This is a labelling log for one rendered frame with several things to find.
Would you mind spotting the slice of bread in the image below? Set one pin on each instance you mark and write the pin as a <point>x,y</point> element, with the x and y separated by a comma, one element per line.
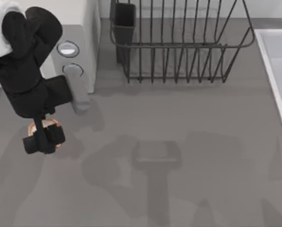
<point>51,123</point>

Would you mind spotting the round grey microwave knob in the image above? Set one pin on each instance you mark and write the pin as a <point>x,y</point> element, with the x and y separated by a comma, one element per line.
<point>68,49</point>
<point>77,67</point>

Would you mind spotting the dark cutlery holder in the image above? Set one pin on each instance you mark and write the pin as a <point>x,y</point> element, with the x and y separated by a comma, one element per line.
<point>124,19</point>

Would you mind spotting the white sink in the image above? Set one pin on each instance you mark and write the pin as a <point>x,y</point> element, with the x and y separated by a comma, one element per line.
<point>280,59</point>

